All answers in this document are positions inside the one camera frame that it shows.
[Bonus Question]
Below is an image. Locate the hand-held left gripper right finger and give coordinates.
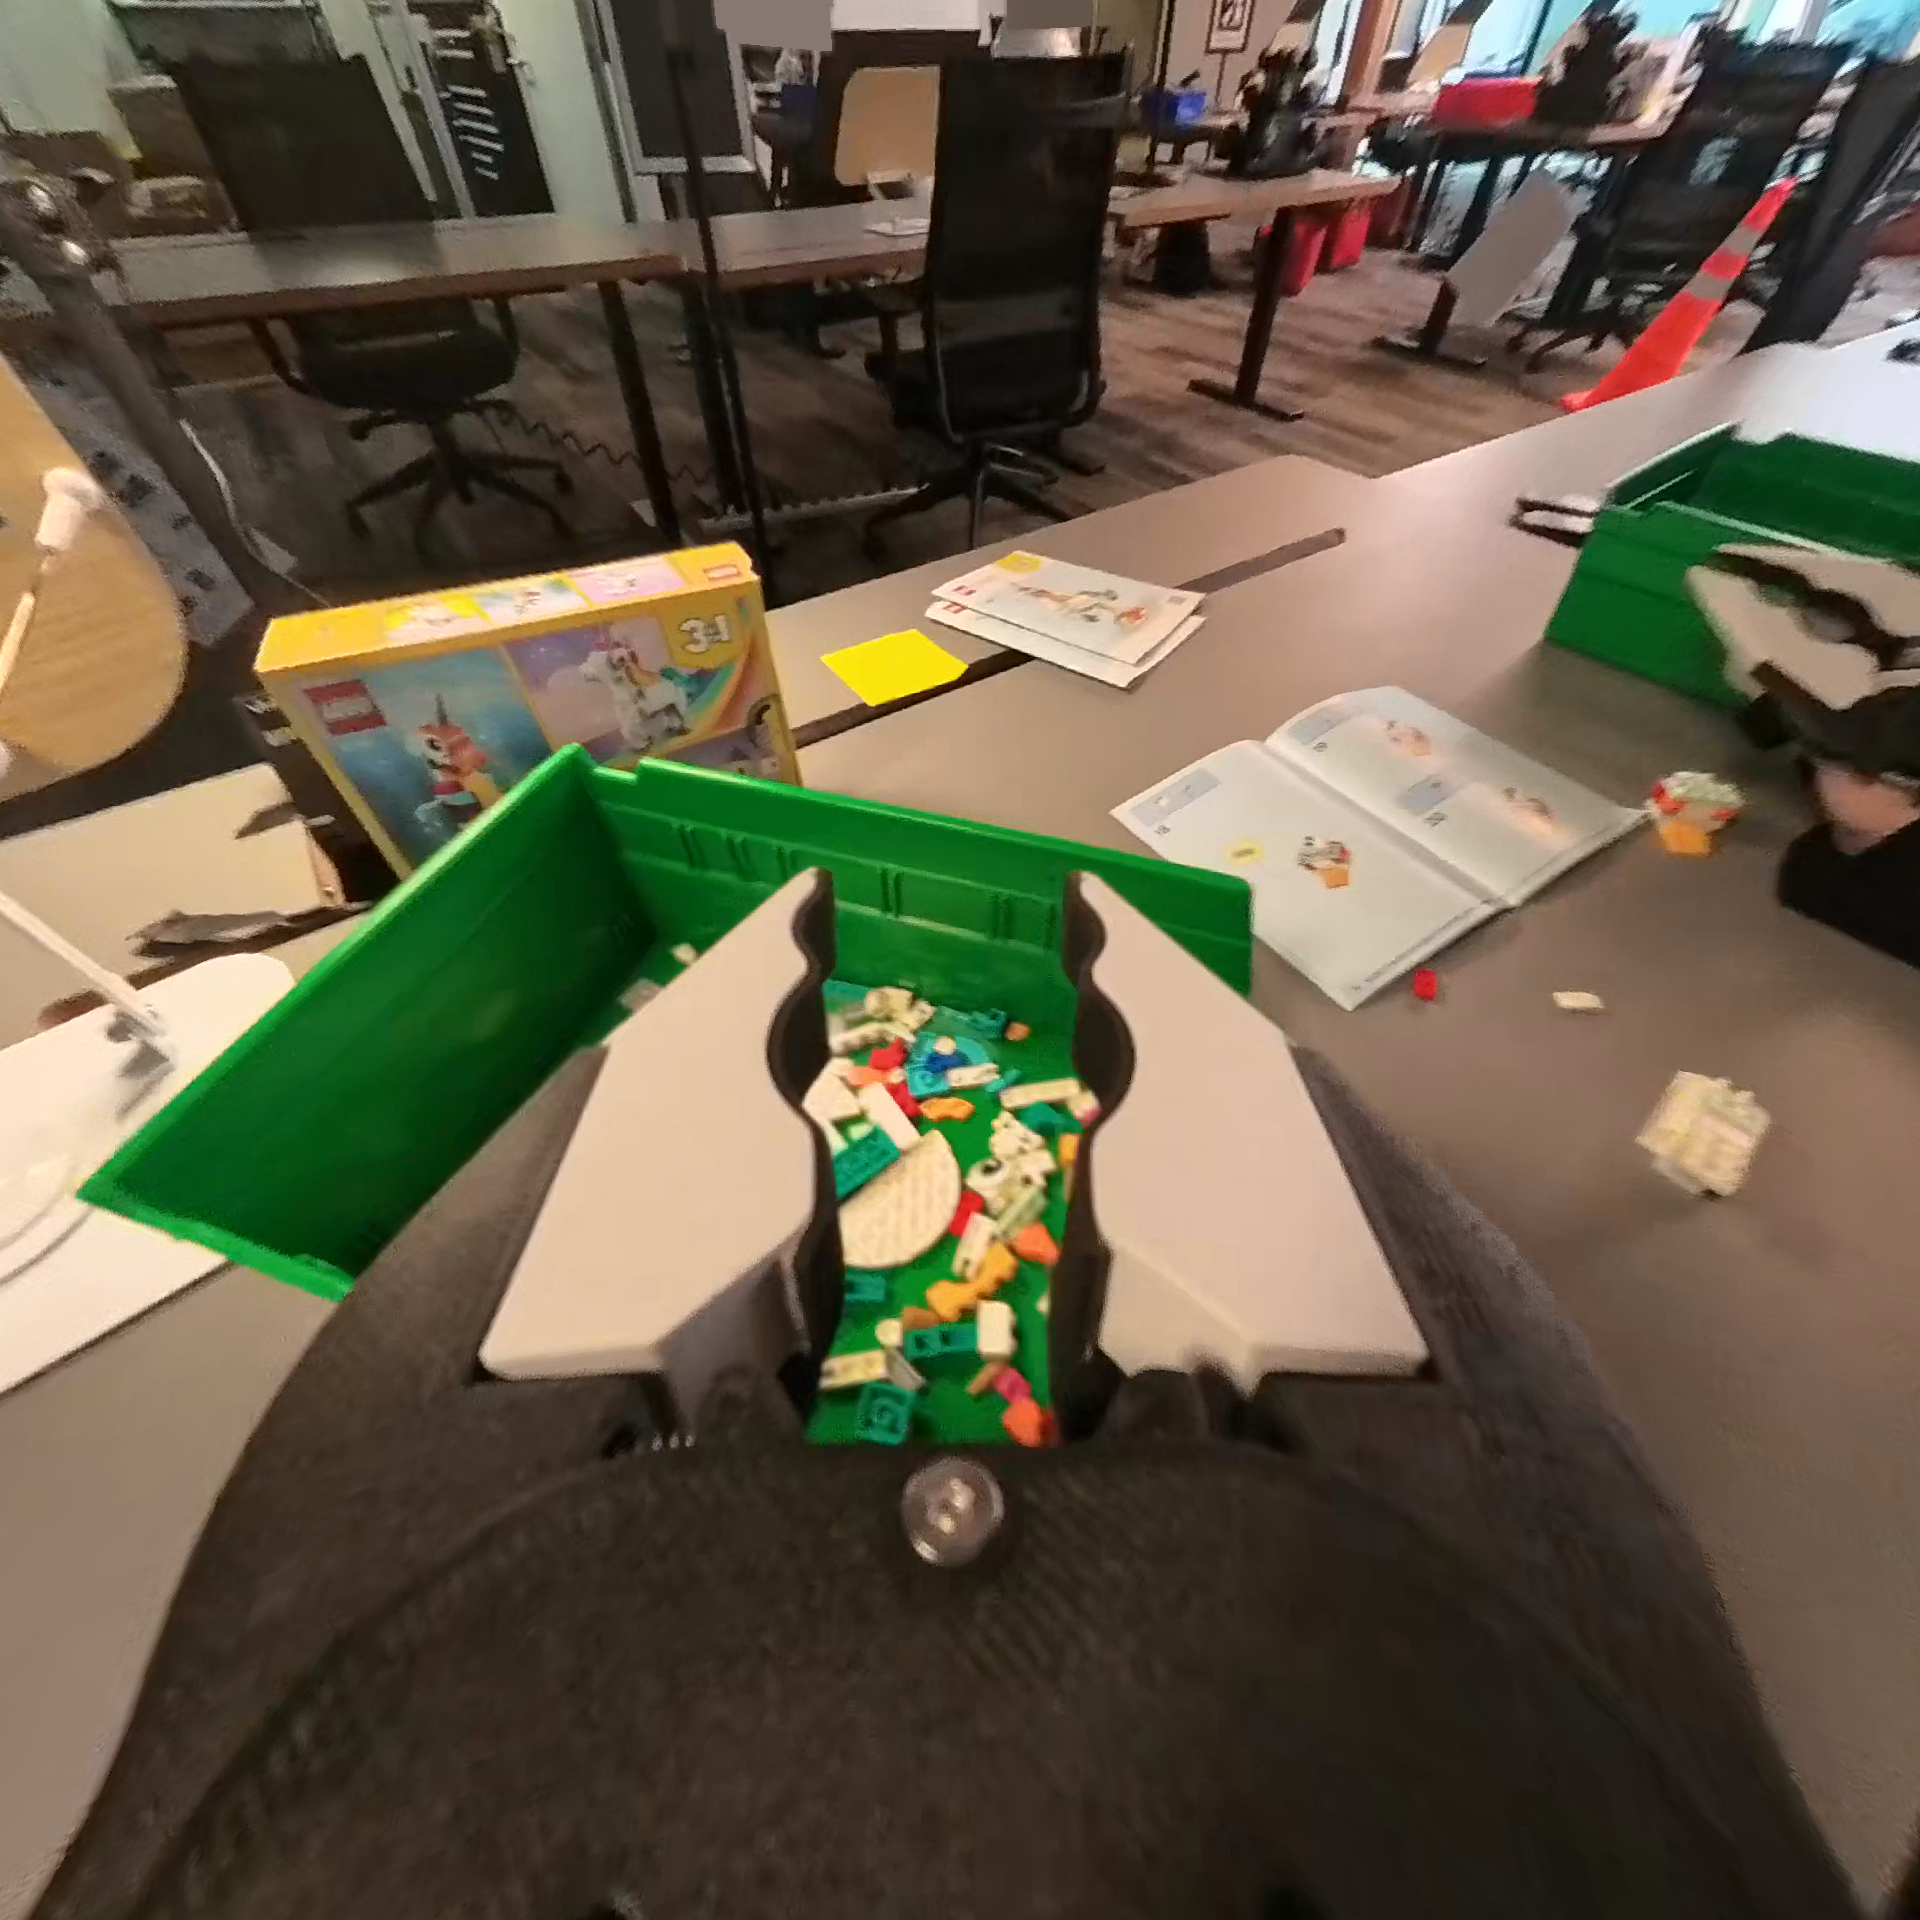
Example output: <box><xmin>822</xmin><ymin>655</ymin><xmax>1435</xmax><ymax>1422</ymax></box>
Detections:
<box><xmin>1054</xmin><ymin>871</ymin><xmax>1431</xmax><ymax>1408</ymax></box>

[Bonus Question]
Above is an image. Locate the yellow lego set box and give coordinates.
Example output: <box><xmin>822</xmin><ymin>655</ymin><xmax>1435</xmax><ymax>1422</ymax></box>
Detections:
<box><xmin>256</xmin><ymin>546</ymin><xmax>804</xmax><ymax>879</ymax></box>

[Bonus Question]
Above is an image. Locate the small multicoloured lego model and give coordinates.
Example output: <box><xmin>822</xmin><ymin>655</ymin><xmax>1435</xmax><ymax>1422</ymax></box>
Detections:
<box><xmin>1645</xmin><ymin>773</ymin><xmax>1747</xmax><ymax>857</ymax></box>

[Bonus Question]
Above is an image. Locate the stack of closed instruction booklets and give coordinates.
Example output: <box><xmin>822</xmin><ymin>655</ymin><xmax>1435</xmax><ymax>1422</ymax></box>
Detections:
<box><xmin>925</xmin><ymin>551</ymin><xmax>1206</xmax><ymax>687</ymax></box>

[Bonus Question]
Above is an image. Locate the pile of lego pieces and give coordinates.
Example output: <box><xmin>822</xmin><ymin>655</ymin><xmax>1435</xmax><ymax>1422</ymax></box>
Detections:
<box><xmin>622</xmin><ymin>936</ymin><xmax>1103</xmax><ymax>1448</ymax></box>

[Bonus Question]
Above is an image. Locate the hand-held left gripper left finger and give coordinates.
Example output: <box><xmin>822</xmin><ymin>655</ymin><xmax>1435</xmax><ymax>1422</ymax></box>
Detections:
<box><xmin>477</xmin><ymin>865</ymin><xmax>845</xmax><ymax>1404</ymax></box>

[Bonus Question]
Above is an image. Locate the instruction booklet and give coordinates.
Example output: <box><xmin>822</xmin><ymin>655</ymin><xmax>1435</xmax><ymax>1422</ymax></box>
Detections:
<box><xmin>1112</xmin><ymin>687</ymin><xmax>1647</xmax><ymax>1010</ymax></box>

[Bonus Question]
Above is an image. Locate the black mesh office chair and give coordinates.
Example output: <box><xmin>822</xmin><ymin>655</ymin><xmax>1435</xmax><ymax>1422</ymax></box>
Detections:
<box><xmin>862</xmin><ymin>53</ymin><xmax>1134</xmax><ymax>549</ymax></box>

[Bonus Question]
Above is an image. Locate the person's right forearm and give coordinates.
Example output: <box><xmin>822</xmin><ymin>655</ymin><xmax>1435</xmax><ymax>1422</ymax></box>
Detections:
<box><xmin>1776</xmin><ymin>816</ymin><xmax>1920</xmax><ymax>962</ymax></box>

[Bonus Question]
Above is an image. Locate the red storage bin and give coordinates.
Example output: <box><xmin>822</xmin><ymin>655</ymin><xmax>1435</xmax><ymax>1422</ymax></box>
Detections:
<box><xmin>1260</xmin><ymin>200</ymin><xmax>1374</xmax><ymax>295</ymax></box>

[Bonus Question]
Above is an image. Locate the dark wooden desk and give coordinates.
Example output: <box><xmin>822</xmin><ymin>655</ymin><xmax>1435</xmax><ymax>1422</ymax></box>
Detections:
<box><xmin>111</xmin><ymin>217</ymin><xmax>693</xmax><ymax>528</ymax></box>
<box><xmin>703</xmin><ymin>165</ymin><xmax>1403</xmax><ymax>422</ymax></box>

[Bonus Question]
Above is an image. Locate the orange traffic cone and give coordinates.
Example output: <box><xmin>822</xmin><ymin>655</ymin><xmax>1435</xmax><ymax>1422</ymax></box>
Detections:
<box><xmin>1558</xmin><ymin>181</ymin><xmax>1797</xmax><ymax>414</ymax></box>

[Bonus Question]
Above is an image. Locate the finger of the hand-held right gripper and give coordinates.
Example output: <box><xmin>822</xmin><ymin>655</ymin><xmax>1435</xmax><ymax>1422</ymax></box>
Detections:
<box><xmin>1712</xmin><ymin>543</ymin><xmax>1920</xmax><ymax>645</ymax></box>
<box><xmin>1687</xmin><ymin>573</ymin><xmax>1895</xmax><ymax>713</ymax></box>

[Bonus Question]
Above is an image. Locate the green plastic bin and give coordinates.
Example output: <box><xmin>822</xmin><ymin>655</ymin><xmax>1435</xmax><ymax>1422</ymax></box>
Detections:
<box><xmin>77</xmin><ymin>745</ymin><xmax>1255</xmax><ymax>1448</ymax></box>
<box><xmin>1544</xmin><ymin>422</ymin><xmax>1920</xmax><ymax>706</ymax></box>

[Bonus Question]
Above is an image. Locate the white board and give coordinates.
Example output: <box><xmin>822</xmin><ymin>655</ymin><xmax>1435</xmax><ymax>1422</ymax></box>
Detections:
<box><xmin>1447</xmin><ymin>170</ymin><xmax>1584</xmax><ymax>324</ymax></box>

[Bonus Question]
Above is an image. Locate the white lego assembly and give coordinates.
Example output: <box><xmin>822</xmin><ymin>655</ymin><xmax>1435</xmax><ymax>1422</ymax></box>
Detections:
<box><xmin>1635</xmin><ymin>1072</ymin><xmax>1771</xmax><ymax>1197</ymax></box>

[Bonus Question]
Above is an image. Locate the yellow sticky note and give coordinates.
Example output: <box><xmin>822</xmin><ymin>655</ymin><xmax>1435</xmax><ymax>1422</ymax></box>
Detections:
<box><xmin>822</xmin><ymin>631</ymin><xmax>969</xmax><ymax>706</ymax></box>

